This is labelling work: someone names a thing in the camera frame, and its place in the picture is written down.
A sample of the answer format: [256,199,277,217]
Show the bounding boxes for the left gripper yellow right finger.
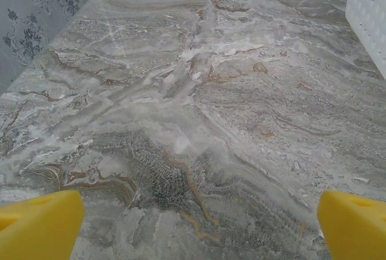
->
[317,189,386,260]

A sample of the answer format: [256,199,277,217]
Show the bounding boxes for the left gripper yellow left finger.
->
[0,189,85,260]

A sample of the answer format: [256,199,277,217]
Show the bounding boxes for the white perforated plastic basket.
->
[345,0,386,81]

